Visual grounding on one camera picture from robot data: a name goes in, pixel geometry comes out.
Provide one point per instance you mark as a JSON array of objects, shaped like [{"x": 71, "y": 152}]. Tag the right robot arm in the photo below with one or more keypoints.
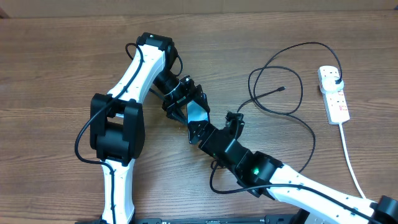
[{"x": 261, "y": 174}]

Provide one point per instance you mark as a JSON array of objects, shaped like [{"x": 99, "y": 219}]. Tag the Samsung Galaxy smartphone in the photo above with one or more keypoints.
[{"x": 196, "y": 113}]

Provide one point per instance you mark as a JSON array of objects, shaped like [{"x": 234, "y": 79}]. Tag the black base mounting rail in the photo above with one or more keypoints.
[{"x": 300, "y": 217}]

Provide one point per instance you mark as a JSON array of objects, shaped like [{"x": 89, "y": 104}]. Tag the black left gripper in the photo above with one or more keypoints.
[{"x": 174, "y": 106}]

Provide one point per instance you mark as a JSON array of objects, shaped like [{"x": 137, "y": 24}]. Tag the white charger adapter plug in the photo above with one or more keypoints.
[{"x": 331, "y": 85}]

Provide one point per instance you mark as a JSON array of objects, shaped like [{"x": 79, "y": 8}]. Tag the white power strip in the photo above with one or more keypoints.
[{"x": 335, "y": 103}]

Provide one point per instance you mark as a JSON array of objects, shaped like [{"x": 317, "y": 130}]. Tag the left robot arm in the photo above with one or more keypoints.
[{"x": 117, "y": 131}]

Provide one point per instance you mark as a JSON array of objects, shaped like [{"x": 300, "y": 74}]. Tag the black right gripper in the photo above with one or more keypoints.
[{"x": 203, "y": 135}]

